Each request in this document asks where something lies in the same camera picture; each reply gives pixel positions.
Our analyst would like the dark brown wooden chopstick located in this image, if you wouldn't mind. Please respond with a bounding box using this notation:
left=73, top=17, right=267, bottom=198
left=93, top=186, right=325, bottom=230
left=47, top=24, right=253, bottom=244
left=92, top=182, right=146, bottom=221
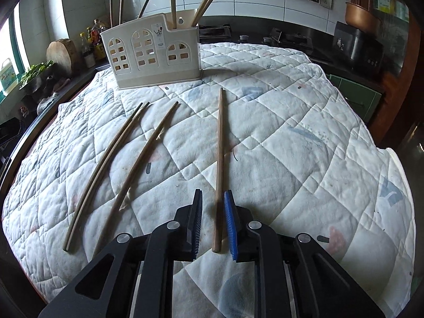
left=212, top=88, right=224, bottom=253

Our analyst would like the light wooden chopstick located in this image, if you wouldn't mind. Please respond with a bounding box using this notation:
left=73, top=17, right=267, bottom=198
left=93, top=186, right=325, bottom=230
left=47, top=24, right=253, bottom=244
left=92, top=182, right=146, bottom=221
left=93, top=102, right=179, bottom=257

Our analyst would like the white quilted cloth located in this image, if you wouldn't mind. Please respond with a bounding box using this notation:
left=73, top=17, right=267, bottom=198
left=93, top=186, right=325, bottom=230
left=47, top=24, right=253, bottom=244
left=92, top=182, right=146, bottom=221
left=2, top=42, right=416, bottom=317

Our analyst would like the outer left wooden chopstick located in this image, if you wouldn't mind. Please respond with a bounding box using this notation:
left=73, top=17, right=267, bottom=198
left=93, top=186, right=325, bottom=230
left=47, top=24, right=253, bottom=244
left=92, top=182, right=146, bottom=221
left=63, top=103, right=142, bottom=252

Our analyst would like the cream plastic chopstick holder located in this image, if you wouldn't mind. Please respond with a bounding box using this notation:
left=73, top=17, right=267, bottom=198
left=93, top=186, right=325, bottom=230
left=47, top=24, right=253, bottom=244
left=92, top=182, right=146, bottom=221
left=101, top=9, right=201, bottom=90

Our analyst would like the black gas stove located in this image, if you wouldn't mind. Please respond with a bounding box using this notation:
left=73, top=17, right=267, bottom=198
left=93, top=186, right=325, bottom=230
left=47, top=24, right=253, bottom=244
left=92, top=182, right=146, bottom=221
left=199, top=24, right=314, bottom=52

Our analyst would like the dark soy sauce bottle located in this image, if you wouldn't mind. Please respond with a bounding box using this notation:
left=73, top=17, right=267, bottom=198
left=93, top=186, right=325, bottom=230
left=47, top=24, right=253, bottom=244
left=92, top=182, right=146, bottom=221
left=90, top=19, right=106, bottom=61

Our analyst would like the bowl of green vegetables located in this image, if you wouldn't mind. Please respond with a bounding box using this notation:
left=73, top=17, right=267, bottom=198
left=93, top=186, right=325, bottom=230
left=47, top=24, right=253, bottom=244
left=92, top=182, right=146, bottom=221
left=20, top=60, right=55, bottom=95

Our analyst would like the black rice cooker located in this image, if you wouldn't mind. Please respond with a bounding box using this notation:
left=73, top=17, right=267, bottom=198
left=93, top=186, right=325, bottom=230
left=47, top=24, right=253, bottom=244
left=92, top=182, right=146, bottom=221
left=332, top=21, right=384, bottom=74

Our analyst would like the round wooden cutting board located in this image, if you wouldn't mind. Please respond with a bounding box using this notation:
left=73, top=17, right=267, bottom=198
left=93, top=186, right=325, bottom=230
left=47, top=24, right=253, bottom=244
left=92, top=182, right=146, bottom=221
left=46, top=38, right=81, bottom=78

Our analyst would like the chopstick in holder leaning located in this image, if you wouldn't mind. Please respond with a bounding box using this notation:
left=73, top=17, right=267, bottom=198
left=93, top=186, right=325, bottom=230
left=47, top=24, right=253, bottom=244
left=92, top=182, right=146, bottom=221
left=138, top=0, right=150, bottom=19

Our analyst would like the copper coloured pot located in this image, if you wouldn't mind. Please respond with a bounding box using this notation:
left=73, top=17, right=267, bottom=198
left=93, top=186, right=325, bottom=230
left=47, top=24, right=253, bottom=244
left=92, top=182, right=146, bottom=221
left=345, top=2, right=381, bottom=35

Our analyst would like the chopstick in holder far left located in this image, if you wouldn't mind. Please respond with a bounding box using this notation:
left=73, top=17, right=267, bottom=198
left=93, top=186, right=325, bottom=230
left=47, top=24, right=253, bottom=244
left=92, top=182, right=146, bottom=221
left=108, top=0, right=113, bottom=28

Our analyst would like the wooden glass cabinet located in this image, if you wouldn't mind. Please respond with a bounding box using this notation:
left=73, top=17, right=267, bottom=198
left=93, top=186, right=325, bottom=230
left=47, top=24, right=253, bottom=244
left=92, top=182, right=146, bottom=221
left=351, top=0, right=423, bottom=149

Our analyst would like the white wall socket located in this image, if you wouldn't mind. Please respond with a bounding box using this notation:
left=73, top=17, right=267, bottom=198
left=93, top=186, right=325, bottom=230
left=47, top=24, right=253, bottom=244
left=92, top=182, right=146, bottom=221
left=320, top=0, right=333, bottom=9

